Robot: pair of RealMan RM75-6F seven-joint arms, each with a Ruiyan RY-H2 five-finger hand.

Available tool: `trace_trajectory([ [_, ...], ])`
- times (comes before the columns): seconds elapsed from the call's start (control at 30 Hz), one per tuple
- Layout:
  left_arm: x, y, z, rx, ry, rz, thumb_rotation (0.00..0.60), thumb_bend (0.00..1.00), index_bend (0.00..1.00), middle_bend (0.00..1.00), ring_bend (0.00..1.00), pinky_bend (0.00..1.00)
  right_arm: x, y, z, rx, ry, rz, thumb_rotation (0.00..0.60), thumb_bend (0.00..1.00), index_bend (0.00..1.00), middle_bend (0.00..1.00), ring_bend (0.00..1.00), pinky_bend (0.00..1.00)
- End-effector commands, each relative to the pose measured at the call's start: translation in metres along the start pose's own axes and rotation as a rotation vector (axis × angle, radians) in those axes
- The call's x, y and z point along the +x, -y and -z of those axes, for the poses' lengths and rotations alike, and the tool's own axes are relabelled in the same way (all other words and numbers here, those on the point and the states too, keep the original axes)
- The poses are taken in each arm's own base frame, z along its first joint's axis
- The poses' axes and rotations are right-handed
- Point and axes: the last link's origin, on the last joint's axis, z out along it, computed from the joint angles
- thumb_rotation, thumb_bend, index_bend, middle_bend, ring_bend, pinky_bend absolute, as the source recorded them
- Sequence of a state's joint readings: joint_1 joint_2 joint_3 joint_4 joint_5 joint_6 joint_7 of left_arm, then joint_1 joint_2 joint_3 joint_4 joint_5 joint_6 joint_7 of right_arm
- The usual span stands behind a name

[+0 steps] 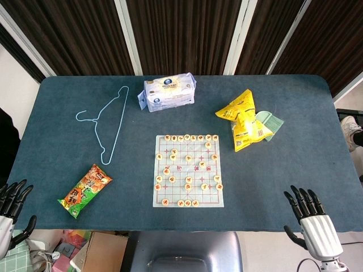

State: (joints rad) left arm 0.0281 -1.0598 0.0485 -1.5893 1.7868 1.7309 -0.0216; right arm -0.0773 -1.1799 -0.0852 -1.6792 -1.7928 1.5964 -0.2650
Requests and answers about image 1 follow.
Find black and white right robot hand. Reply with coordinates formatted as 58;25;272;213
283;185;344;260

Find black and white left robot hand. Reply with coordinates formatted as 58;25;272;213
0;179;38;260

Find dark blue-green table cloth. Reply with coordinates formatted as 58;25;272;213
7;74;363;233

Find green hand brush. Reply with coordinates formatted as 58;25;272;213
255;110;285;142

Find green checked cloth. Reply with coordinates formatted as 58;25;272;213
0;229;32;272

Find pink foam block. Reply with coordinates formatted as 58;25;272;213
52;253;76;272

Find magenta and yellow foam blocks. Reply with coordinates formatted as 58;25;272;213
62;230;92;250

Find orange green snack bag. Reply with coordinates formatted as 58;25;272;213
57;163;113;219

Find brown cardboard box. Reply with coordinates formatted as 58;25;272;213
70;231;130;272

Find white sneaker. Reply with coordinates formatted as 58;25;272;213
340;115;363;152

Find blue grey plastic chair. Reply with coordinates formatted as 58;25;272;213
130;231;243;272

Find yellow snack bag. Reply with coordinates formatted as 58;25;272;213
214;89;273;153

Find white Chinese chess board sheet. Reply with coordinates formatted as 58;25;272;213
152;134;225;209

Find brown slatted partition panel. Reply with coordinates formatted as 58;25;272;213
124;0;248;76
0;0;134;77
235;0;313;75
272;0;363;99

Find blue white tissue pack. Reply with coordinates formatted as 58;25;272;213
137;72;197;113

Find light blue wire clothes hanger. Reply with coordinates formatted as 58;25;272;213
75;86;129;165

